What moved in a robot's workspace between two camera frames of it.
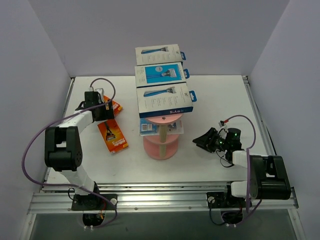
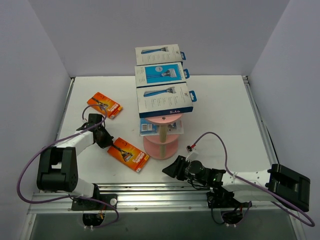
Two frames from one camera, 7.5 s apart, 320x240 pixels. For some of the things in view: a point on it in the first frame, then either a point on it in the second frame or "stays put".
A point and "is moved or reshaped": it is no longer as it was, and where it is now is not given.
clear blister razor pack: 176,127 stays put
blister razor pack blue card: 148,128 stays put
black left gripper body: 107,111 to 106,139
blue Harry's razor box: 157,74 stays put
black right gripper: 213,140 to 180,168
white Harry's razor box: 159,54 stays put
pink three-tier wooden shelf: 163,146 stays put
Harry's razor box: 165,100 stays put
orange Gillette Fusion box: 113,136 is moved or reshaped
